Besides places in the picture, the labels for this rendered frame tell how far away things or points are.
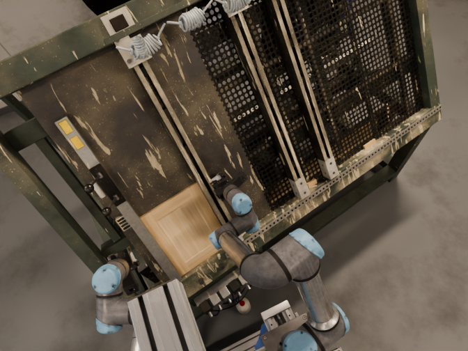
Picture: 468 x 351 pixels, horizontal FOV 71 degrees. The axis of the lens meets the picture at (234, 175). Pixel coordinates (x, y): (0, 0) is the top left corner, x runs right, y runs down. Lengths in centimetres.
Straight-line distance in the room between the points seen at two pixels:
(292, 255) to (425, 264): 200
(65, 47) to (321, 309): 127
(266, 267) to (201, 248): 79
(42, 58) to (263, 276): 103
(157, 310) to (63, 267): 260
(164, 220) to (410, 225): 204
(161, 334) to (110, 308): 50
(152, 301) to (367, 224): 244
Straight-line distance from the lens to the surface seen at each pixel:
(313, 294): 117
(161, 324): 59
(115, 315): 107
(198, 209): 164
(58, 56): 135
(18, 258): 343
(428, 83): 236
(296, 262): 101
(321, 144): 182
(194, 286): 182
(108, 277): 103
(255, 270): 102
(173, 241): 168
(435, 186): 324
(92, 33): 135
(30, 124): 151
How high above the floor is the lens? 259
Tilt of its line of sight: 60 degrees down
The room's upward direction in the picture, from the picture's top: 11 degrees counter-clockwise
